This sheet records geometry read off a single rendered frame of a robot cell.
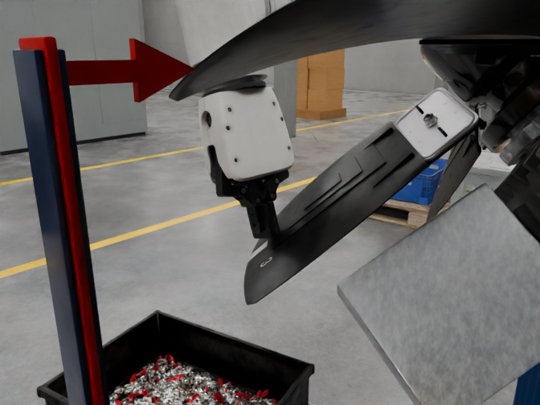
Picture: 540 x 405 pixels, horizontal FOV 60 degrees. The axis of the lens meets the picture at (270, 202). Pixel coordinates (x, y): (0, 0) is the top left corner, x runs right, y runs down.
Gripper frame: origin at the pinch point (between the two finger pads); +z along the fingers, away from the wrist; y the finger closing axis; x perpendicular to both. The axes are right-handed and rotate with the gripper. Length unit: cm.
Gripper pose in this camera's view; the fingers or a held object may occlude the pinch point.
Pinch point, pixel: (263, 220)
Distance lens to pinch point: 55.6
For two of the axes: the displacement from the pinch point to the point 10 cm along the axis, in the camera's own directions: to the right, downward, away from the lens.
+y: 7.0, -2.3, 6.7
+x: -6.8, 0.7, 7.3
